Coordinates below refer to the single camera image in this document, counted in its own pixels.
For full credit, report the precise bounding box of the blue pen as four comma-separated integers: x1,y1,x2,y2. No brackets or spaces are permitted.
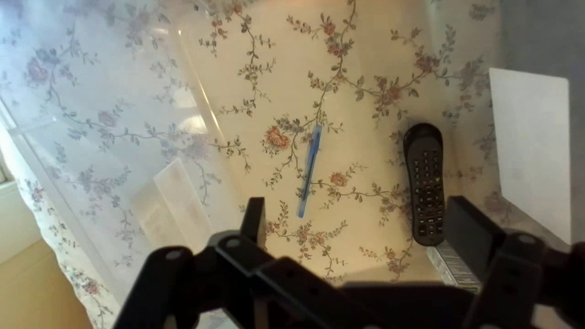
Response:
293,123,323,220

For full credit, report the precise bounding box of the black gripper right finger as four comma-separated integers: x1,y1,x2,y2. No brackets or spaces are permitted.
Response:
442,196,585,329

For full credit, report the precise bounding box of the black remote control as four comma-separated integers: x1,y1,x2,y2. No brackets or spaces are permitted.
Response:
400,121,447,249

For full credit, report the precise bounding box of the clear plastic box with label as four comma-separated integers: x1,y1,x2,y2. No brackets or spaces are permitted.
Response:
0,0,585,329

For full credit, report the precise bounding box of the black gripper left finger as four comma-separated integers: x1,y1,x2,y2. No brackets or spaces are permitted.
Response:
113,196,343,329

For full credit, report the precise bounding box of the white printed box label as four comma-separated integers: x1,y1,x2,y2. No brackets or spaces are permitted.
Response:
487,66,571,245

